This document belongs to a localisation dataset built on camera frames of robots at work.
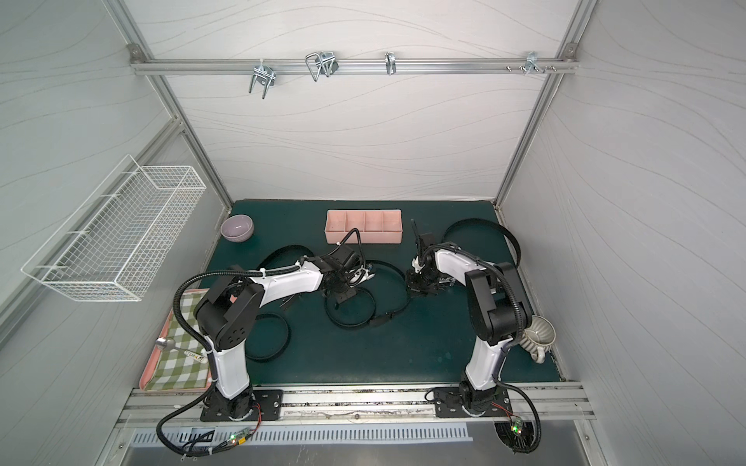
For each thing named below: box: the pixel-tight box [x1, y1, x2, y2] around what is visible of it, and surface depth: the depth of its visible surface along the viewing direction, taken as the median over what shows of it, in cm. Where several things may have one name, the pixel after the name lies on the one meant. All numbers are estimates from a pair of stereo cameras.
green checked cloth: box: [145, 291, 211, 390], surface depth 80 cm
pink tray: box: [138, 288, 212, 392], surface depth 81 cm
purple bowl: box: [220, 213, 255, 243], surface depth 109 cm
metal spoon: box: [154, 336, 203, 356], surface depth 84 cm
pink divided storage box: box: [324, 209, 404, 245], surface depth 115 cm
